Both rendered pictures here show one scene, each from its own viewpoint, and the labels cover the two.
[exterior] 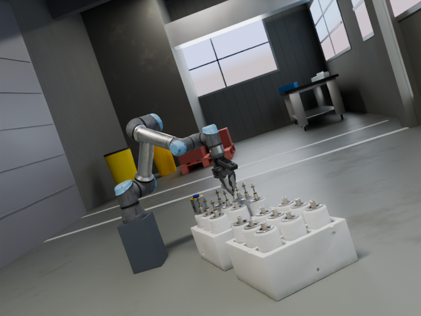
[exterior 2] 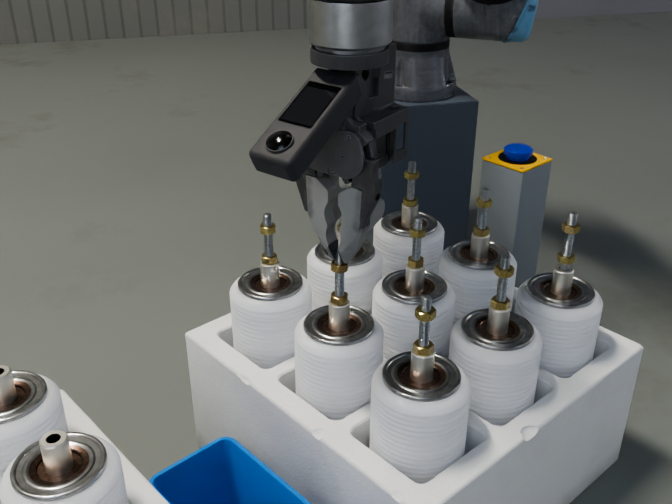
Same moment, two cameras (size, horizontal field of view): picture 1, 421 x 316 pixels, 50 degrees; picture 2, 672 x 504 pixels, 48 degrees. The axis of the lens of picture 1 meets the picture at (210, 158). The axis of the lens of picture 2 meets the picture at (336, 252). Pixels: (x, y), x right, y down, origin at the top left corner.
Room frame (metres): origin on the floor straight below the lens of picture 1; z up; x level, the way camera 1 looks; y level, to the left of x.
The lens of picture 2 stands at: (2.03, -0.67, 0.70)
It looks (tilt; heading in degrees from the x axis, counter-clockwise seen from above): 28 degrees down; 67
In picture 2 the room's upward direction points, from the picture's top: straight up
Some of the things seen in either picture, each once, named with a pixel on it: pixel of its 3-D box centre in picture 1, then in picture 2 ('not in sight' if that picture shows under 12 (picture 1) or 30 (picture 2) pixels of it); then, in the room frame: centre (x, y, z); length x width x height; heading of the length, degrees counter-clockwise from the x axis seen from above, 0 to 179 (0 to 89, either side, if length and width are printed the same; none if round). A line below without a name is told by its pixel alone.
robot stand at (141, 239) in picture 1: (143, 242); (411, 165); (2.72, 0.55, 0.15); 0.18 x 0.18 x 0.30; 81
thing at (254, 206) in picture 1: (262, 215); (416, 448); (2.34, -0.16, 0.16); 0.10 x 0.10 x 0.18
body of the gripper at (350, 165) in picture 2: (220, 165); (353, 109); (2.32, -0.04, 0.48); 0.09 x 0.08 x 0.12; 31
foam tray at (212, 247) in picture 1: (238, 234); (408, 398); (2.41, -0.01, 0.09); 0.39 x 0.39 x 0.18; 19
